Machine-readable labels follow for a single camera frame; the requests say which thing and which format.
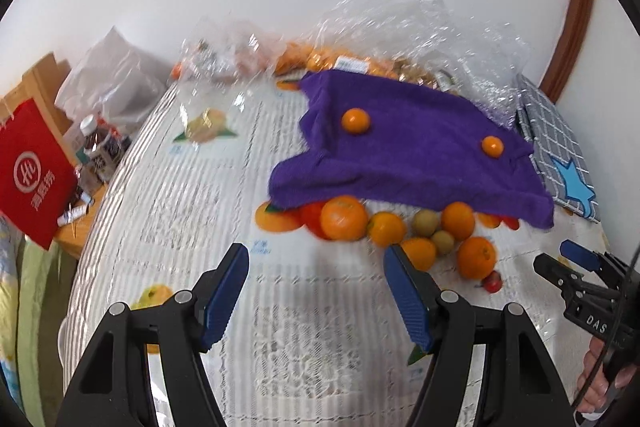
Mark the small clear plastic bag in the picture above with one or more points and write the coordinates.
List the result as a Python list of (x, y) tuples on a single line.
[(220, 47)]

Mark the pile of bagged oranges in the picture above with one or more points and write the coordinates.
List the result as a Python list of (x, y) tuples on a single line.
[(300, 57)]

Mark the fruit print lace tablecloth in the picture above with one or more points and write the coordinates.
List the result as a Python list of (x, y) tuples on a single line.
[(300, 307)]

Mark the large clear plastic bag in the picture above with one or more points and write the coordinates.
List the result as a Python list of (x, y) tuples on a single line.
[(450, 37)]

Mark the white cap bottle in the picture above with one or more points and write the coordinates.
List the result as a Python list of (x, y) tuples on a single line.
[(86, 127)]

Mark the dark labelled bottle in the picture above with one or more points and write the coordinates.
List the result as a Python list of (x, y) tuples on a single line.
[(107, 152)]

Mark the grey checkered bag blue star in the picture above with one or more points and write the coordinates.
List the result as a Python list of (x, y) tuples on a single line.
[(555, 127)]

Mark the large orange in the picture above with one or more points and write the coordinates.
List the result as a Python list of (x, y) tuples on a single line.
[(458, 220), (477, 258), (343, 218)]

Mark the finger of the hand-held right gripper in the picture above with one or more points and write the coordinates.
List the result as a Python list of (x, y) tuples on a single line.
[(580, 254), (552, 269)]

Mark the wooden nightstand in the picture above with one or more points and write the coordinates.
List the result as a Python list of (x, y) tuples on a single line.
[(75, 237)]

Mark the purple towel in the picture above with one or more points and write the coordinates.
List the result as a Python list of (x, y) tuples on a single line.
[(415, 147)]

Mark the red cherry tomato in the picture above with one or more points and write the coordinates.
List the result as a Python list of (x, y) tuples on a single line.
[(492, 282)]

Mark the brown wooden door frame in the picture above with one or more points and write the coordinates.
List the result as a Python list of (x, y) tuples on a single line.
[(575, 22)]

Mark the green yellow bedding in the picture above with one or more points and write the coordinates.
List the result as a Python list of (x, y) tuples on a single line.
[(30, 307)]

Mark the small white tube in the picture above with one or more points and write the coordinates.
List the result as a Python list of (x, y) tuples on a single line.
[(70, 214)]

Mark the small orange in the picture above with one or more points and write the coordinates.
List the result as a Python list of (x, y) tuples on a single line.
[(386, 228), (419, 253), (492, 146), (356, 120)]

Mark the red paper bag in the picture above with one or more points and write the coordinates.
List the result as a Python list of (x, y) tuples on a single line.
[(35, 177)]

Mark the small green fruit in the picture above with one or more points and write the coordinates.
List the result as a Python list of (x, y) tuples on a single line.
[(443, 241), (426, 223)]

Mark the white plastic bag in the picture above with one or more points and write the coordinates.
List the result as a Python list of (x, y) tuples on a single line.
[(115, 77)]

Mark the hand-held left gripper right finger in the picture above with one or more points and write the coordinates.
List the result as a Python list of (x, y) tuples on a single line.
[(407, 297)]

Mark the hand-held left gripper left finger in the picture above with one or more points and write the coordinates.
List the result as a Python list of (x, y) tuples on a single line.
[(225, 297)]

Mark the person's right hand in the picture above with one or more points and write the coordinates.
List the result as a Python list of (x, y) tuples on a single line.
[(590, 372)]

